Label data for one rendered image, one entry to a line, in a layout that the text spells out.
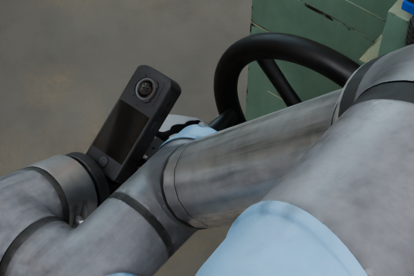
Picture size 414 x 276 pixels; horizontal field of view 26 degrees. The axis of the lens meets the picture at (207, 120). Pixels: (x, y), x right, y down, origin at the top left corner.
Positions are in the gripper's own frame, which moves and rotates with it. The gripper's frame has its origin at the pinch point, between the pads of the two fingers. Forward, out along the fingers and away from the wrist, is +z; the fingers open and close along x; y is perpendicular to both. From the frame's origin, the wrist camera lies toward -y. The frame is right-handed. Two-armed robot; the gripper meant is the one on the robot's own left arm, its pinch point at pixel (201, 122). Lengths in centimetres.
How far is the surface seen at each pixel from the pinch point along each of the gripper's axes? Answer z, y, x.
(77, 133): 61, 58, -62
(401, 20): 6.8, -19.1, 14.2
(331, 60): -0.7, -14.8, 11.8
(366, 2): 19.6, -14.8, 5.2
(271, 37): -0.1, -13.3, 4.6
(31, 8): 77, 47, -98
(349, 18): 21.4, -11.3, 3.2
